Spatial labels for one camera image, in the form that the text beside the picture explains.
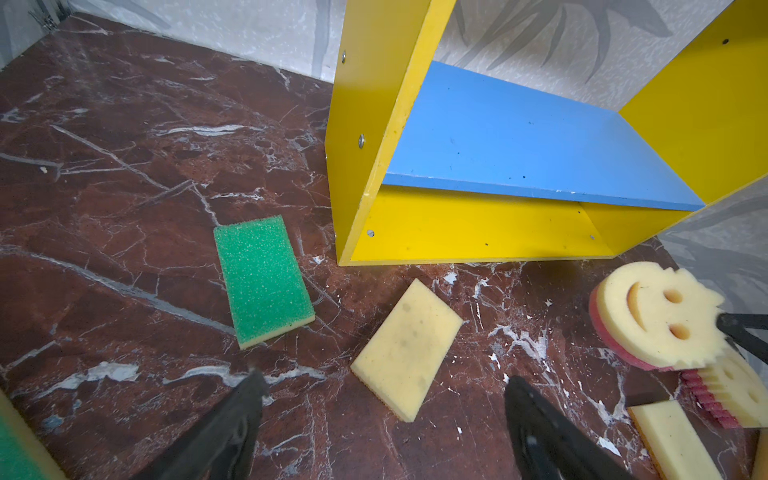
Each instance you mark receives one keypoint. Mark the yellow pink blue shelf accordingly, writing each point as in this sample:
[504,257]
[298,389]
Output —
[430,163]

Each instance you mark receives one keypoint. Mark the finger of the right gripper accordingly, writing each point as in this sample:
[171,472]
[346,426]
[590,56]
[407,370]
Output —
[738,326]

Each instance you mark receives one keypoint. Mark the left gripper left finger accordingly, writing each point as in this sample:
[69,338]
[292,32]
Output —
[221,444]

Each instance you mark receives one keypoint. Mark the yellow rectangular sponge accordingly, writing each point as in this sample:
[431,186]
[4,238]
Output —
[672,442]

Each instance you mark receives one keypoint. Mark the green sponge near left arm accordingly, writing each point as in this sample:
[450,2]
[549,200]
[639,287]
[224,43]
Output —
[23,456]

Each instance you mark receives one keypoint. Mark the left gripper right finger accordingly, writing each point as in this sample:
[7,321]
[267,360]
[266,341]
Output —
[546,444]

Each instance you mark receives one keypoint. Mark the green sponge near shelf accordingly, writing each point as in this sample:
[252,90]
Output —
[265,288]

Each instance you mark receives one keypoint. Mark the yellow smiley sponge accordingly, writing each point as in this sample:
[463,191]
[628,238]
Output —
[730,391]
[657,318]

